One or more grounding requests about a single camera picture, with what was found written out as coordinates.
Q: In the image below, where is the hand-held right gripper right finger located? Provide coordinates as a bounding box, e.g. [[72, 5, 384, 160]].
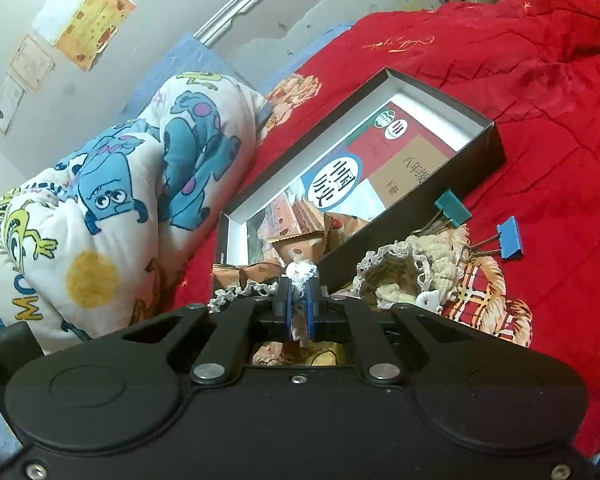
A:
[[302, 280, 481, 386]]

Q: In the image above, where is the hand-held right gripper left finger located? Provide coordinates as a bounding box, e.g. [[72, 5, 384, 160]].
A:
[[120, 277, 294, 386]]

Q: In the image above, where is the blue crochet scrunchie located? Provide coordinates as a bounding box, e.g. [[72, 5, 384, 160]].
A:
[[284, 257, 322, 347]]

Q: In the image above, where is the black cardboard box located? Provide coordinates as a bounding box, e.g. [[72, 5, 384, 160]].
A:
[[214, 67, 506, 293]]

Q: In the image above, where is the cream lace trim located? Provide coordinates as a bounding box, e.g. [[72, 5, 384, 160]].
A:
[[207, 280, 281, 312]]

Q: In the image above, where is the beige crochet scrunchie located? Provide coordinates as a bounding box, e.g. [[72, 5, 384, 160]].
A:
[[355, 224, 475, 317]]

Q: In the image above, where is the red cover textbook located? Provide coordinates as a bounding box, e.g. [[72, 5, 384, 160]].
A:
[[247, 101, 456, 261]]

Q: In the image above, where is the green binder clip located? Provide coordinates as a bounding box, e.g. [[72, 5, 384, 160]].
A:
[[412, 189, 472, 236]]

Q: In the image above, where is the cartoon monster quilt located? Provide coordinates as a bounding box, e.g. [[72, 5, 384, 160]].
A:
[[0, 72, 273, 356]]

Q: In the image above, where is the blue binder clip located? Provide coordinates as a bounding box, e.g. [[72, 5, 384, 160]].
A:
[[462, 216, 523, 262]]

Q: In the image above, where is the blue quilted pillow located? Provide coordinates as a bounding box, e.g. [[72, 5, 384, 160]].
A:
[[125, 32, 222, 122]]

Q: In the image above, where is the red blanket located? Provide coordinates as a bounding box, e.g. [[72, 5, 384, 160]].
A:
[[172, 0, 600, 461]]

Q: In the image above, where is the yellow wall certificate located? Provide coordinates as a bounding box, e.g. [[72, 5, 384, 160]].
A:
[[55, 0, 137, 72]]

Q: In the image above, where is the white wall paper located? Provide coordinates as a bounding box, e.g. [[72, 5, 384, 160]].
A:
[[32, 0, 106, 46]]

